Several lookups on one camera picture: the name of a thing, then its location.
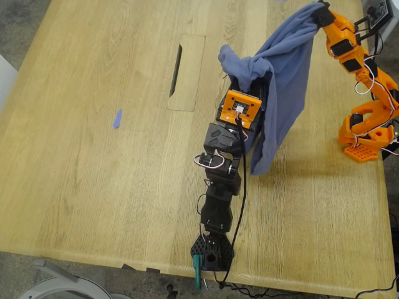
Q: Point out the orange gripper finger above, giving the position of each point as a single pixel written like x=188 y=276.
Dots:
x=326 y=18
x=324 y=4

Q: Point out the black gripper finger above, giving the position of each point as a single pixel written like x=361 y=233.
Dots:
x=259 y=87
x=234 y=86

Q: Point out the blue T-shirt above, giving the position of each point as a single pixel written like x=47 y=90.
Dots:
x=280 y=93

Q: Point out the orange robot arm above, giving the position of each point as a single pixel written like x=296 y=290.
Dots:
x=383 y=84

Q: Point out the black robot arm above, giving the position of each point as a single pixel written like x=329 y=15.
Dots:
x=221 y=183

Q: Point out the small blue plastic piece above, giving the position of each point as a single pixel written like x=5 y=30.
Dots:
x=117 y=120

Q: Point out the teal table clamp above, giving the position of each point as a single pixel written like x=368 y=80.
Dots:
x=197 y=271

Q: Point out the black tape patch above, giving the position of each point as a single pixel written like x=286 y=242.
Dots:
x=128 y=266

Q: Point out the white furniture piece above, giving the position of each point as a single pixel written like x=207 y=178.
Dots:
x=6 y=81

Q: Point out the grey white round chair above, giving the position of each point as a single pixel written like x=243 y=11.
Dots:
x=62 y=294

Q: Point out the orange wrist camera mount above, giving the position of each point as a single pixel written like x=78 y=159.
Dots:
x=225 y=113

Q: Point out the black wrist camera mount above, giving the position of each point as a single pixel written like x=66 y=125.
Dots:
x=378 y=11

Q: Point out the white chair frame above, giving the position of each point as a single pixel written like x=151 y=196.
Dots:
x=392 y=31

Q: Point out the orange perforated base plate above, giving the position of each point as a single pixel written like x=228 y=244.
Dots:
x=361 y=154

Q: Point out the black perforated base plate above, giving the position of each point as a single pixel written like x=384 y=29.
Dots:
x=196 y=249

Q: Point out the white round pedestal base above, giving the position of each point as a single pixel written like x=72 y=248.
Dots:
x=120 y=296

